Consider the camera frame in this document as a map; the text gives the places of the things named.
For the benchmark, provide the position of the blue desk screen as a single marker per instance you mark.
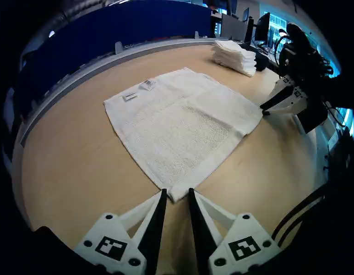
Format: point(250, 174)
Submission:
point(122, 34)

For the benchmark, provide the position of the black monitor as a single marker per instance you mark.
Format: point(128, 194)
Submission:
point(262, 27)

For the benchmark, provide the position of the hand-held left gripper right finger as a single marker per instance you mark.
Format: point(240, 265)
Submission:
point(245, 229)

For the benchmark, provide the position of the white towel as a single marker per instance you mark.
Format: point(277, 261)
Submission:
point(176, 126)

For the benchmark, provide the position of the stack of white towels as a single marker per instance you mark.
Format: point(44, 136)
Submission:
point(237, 57)

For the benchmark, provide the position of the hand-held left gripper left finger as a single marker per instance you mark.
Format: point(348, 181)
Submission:
point(109, 229)

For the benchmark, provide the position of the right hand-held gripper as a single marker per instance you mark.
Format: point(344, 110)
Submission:
point(304, 63)

